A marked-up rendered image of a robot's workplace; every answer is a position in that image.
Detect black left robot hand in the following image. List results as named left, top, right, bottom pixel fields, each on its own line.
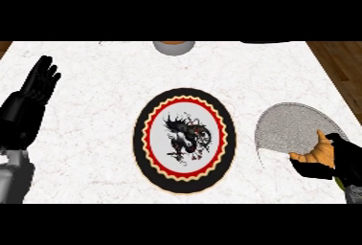
left=0, top=55, right=62, bottom=150

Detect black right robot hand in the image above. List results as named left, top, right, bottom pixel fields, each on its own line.
left=288, top=132, right=362, bottom=189

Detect grey round placemat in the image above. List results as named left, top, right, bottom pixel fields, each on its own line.
left=253, top=101, right=350, bottom=167

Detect grey round bowl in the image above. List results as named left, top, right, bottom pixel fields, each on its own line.
left=151, top=40, right=197, bottom=56

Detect orange-brown croissant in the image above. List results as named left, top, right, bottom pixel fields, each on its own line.
left=288, top=129, right=337, bottom=170

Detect black red dragon plate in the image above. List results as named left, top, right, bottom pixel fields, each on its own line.
left=132, top=87, right=238, bottom=195

